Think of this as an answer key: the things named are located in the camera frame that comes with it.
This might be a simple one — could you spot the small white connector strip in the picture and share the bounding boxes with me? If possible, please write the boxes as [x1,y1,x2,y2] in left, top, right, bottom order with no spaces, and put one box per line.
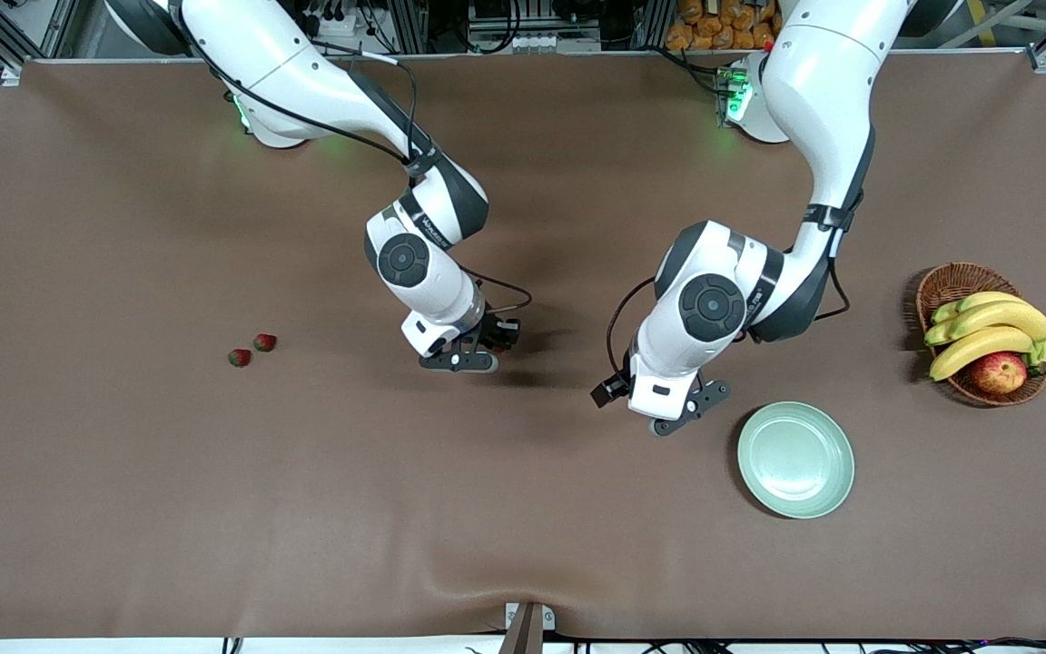
[512,33,603,52]

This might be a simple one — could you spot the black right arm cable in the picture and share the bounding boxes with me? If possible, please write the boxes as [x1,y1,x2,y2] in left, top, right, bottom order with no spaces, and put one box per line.
[180,9,533,316]

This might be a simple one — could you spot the pale green round plate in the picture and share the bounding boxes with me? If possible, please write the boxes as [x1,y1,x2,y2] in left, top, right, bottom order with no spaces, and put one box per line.
[737,401,855,520]

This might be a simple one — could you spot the large yellow banana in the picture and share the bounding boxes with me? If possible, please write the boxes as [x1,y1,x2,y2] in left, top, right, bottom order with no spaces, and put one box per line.
[924,301,1046,347]

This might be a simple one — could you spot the metal table clamp bracket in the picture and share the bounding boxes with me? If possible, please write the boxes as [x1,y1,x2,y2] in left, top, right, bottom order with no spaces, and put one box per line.
[500,601,557,654]

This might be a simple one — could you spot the small greenish yellow banana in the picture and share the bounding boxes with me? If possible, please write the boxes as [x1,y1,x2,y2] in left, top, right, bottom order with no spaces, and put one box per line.
[932,291,1028,325]

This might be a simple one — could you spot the red apple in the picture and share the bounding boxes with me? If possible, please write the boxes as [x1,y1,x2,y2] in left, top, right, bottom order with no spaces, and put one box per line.
[971,352,1030,395]

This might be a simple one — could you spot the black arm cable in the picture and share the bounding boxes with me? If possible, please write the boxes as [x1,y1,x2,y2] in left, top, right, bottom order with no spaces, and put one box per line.
[180,9,533,316]
[607,227,853,378]

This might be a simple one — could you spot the brown wicker basket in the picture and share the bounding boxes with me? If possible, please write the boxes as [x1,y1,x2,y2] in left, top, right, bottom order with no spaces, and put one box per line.
[916,263,1046,407]

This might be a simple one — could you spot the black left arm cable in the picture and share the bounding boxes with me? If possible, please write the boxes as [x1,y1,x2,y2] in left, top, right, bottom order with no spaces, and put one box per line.
[607,227,853,378]

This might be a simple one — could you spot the packaged golden bread rolls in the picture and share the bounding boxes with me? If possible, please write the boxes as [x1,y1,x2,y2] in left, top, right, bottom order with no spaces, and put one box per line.
[666,0,783,52]

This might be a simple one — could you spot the brown table cover mat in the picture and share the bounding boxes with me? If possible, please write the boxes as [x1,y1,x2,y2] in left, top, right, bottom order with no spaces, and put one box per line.
[0,52,1046,639]

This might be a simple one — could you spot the white power strip with plugs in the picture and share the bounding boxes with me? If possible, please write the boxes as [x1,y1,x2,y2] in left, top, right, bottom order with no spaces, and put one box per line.
[299,0,370,37]

